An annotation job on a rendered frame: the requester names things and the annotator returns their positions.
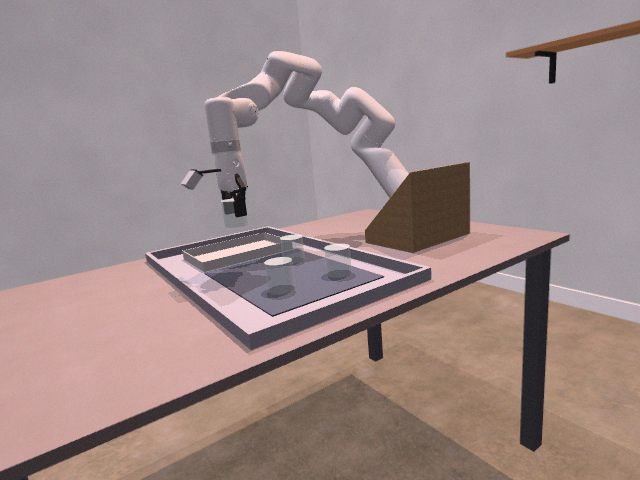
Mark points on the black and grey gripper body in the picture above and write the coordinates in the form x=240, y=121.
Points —
x=226, y=178

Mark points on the clear glass jar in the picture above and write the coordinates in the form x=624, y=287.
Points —
x=230, y=221
x=279, y=275
x=338, y=260
x=292, y=247

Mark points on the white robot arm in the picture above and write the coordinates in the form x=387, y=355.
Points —
x=225, y=115

